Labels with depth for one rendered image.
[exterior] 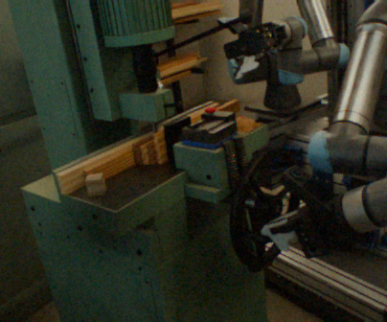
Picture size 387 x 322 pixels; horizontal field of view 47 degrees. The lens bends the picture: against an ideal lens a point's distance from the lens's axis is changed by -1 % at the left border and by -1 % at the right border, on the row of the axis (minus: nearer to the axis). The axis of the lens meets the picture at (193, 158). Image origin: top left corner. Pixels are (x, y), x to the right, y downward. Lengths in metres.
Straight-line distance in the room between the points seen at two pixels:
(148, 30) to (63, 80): 0.31
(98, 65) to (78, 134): 0.22
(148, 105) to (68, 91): 0.24
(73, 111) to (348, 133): 0.74
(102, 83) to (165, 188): 0.34
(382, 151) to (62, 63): 0.82
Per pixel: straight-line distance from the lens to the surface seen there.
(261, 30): 1.19
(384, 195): 0.75
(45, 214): 1.39
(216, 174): 1.01
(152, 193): 0.99
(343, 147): 0.84
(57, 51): 1.25
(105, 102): 1.21
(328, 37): 1.44
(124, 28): 1.08
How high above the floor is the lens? 1.31
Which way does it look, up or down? 21 degrees down
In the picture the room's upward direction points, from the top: 8 degrees counter-clockwise
